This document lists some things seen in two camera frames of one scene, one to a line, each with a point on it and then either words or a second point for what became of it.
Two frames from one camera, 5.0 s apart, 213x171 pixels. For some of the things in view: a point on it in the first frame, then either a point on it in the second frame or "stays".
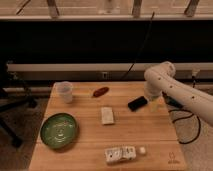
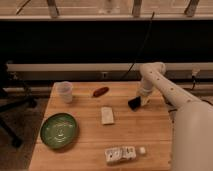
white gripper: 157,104 to 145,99
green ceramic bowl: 58,130 stays
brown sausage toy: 100,91 stays
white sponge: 107,115 stays
